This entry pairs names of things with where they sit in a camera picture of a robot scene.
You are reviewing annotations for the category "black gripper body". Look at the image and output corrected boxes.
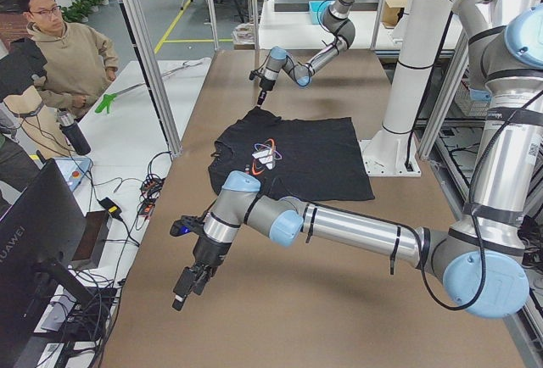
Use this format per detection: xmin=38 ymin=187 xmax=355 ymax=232
xmin=259 ymin=77 xmax=274 ymax=91
xmin=193 ymin=234 xmax=232 ymax=276

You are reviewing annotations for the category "black printed t-shirt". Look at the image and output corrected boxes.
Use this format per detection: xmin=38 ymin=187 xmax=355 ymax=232
xmin=208 ymin=108 xmax=374 ymax=201

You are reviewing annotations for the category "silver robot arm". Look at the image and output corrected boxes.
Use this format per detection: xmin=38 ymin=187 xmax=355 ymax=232
xmin=171 ymin=0 xmax=542 ymax=318
xmin=249 ymin=0 xmax=355 ymax=107

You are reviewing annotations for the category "red black power strip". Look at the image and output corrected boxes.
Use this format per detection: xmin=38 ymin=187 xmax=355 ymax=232
xmin=137 ymin=174 xmax=165 ymax=219

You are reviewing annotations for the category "blue plastic bin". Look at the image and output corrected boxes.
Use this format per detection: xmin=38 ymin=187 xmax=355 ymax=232
xmin=308 ymin=0 xmax=338 ymax=26

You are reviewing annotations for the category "black power adapter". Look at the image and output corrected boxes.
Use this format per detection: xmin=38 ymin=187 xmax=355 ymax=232
xmin=98 ymin=198 xmax=122 ymax=220

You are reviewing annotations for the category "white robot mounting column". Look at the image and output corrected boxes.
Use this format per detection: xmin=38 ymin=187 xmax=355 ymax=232
xmin=362 ymin=0 xmax=451 ymax=176

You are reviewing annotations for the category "cardboard box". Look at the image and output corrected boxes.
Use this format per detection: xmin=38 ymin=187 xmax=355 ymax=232
xmin=381 ymin=0 xmax=407 ymax=29

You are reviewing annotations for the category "black computer monitor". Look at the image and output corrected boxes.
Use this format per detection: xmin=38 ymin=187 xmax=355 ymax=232
xmin=1 ymin=159 xmax=108 ymax=367

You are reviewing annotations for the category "green grabber tool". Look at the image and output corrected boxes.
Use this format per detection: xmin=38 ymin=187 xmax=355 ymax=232
xmin=95 ymin=82 xmax=145 ymax=114

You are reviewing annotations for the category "blue white teach pendant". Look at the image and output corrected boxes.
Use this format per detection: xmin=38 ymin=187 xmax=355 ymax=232
xmin=54 ymin=156 xmax=92 ymax=192

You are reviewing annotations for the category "man in beige hoodie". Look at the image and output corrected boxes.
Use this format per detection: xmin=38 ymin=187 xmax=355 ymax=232
xmin=17 ymin=0 xmax=119 ymax=120

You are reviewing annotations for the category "black water bottle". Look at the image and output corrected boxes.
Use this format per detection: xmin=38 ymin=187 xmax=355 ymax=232
xmin=57 ymin=109 xmax=91 ymax=155

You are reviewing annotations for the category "aluminium cage frame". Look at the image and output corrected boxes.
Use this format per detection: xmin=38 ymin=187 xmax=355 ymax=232
xmin=105 ymin=0 xmax=264 ymax=158

